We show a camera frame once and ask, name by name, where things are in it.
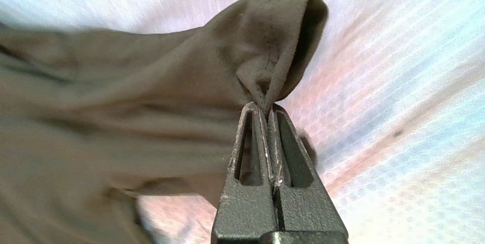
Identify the blue bed sheet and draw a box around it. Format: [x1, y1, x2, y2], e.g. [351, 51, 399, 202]
[0, 0, 485, 244]

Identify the black moon print T-shirt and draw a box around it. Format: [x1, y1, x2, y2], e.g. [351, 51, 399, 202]
[0, 0, 329, 244]

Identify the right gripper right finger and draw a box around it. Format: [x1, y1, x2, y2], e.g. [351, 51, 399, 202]
[267, 104, 349, 244]

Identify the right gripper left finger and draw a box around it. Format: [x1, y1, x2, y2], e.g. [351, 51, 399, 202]
[211, 101, 278, 244]

